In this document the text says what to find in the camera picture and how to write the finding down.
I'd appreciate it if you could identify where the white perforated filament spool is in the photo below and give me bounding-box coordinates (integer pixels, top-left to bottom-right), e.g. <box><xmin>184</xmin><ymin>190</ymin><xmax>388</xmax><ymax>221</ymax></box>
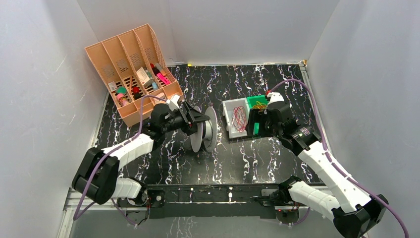
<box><xmin>189</xmin><ymin>107</ymin><xmax>218</xmax><ymax>153</ymax></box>

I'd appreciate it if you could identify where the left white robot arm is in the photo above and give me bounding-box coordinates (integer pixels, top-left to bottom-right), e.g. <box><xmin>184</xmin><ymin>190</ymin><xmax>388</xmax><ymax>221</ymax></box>
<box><xmin>71</xmin><ymin>100</ymin><xmax>217</xmax><ymax>206</ymax></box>

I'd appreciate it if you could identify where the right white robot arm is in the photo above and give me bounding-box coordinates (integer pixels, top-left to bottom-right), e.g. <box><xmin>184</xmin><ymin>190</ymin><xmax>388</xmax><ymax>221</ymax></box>
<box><xmin>247</xmin><ymin>101</ymin><xmax>386</xmax><ymax>238</ymax></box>

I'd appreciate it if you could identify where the green plastic bin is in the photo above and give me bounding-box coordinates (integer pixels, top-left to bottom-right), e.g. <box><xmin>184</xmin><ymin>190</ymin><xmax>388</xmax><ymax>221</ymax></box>
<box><xmin>246</xmin><ymin>95</ymin><xmax>270</xmax><ymax>136</ymax></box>

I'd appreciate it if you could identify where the white plastic bin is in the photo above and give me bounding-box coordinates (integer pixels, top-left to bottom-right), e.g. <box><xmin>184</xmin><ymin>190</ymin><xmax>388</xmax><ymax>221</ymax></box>
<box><xmin>222</xmin><ymin>98</ymin><xmax>249</xmax><ymax>139</ymax></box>

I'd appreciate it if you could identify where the pink tape roll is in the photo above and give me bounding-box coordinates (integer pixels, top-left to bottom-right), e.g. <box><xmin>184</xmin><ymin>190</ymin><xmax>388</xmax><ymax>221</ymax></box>
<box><xmin>116</xmin><ymin>87</ymin><xmax>129</xmax><ymax>107</ymax></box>

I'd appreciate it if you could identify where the white label box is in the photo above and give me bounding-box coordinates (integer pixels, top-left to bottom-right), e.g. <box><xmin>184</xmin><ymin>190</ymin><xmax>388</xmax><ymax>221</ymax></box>
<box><xmin>136</xmin><ymin>67</ymin><xmax>152</xmax><ymax>87</ymax></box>

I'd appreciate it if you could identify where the peach desk file organizer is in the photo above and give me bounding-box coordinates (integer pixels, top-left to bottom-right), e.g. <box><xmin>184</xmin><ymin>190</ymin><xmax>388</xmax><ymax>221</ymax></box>
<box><xmin>85</xmin><ymin>24</ymin><xmax>184</xmax><ymax>126</ymax></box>

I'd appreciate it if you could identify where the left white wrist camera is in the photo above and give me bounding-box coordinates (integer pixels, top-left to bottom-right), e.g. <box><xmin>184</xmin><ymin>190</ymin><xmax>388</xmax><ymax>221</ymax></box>
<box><xmin>165</xmin><ymin>94</ymin><xmax>181</xmax><ymax>112</ymax></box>

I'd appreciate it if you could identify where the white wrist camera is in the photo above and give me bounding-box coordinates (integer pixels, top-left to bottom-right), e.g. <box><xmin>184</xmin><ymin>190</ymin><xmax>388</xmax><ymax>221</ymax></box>
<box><xmin>266</xmin><ymin>92</ymin><xmax>284</xmax><ymax>105</ymax></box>
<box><xmin>165</xmin><ymin>94</ymin><xmax>181</xmax><ymax>112</ymax></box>

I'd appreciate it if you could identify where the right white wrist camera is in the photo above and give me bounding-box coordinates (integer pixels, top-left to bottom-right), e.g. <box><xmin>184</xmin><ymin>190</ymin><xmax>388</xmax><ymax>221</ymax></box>
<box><xmin>266</xmin><ymin>92</ymin><xmax>284</xmax><ymax>105</ymax></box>

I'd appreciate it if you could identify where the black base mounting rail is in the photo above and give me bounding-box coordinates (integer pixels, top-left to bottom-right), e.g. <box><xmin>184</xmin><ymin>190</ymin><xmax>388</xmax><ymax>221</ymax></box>
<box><xmin>148</xmin><ymin>183</ymin><xmax>300</xmax><ymax>220</ymax></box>

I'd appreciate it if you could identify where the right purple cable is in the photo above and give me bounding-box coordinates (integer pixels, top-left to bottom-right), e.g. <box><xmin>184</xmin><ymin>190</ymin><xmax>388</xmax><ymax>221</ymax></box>
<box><xmin>268</xmin><ymin>78</ymin><xmax>410</xmax><ymax>238</ymax></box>

